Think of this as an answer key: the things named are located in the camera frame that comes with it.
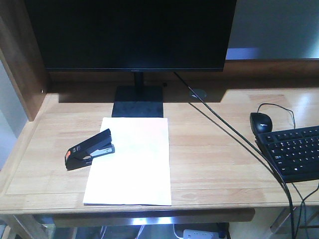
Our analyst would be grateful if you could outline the white paper sheet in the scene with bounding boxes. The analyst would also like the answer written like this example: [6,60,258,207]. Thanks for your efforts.
[83,118,172,206]

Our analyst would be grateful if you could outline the black orange stapler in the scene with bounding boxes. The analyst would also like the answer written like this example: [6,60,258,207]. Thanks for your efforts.
[64,129,115,170]

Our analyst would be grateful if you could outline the black computer monitor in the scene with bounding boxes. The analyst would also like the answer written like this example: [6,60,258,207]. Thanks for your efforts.
[25,0,236,118]

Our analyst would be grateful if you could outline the black computer mouse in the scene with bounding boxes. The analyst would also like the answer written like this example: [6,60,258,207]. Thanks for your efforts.
[250,112,273,135]

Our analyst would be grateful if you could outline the white power strip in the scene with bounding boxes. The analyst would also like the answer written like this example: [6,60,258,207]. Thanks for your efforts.
[183,229,219,239]

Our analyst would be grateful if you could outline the black keyboard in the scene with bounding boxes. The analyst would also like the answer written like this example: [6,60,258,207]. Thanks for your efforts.
[256,126,319,183]

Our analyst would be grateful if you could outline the black monitor cable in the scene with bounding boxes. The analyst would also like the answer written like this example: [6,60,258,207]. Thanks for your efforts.
[173,71,297,239]

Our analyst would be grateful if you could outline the black mouse cable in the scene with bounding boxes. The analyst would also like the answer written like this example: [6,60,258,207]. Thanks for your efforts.
[257,103,298,130]

